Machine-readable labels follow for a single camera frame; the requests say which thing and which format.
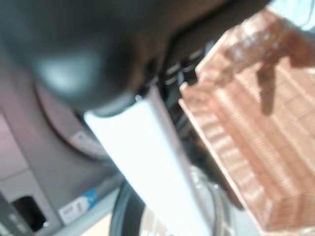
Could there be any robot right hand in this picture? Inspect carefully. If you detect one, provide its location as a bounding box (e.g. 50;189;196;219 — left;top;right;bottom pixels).
0;0;270;236

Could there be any round glass washing machine door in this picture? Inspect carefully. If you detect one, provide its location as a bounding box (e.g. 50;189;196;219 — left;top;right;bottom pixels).
110;164;247;236

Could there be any grey washing machine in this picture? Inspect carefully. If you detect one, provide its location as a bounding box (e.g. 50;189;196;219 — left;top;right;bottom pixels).
0;49;128;234

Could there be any blue energy label sticker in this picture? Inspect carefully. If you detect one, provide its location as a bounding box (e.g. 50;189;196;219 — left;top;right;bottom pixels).
58;188;99;225

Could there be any rectangular wicker laundry basket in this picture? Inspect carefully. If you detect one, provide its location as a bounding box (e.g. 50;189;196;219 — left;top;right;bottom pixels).
178;7;315;236

